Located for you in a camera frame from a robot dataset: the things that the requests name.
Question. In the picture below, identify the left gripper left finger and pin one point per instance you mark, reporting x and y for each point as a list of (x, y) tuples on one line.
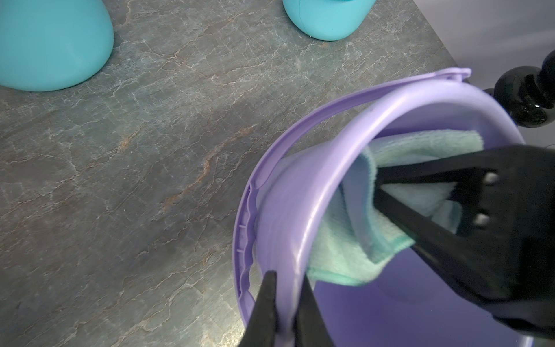
[(262, 326)]

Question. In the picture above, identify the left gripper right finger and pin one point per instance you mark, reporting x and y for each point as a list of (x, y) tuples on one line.
[(310, 329)]

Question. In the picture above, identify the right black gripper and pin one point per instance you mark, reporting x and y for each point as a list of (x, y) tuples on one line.
[(519, 234)]

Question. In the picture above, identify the mint green cloth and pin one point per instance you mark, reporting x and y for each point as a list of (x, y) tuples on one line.
[(355, 241)]

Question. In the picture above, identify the purple bucket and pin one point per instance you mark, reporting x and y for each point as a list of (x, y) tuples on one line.
[(291, 187)]

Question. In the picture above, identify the teal bucket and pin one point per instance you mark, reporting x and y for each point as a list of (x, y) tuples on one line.
[(327, 20), (53, 45)]

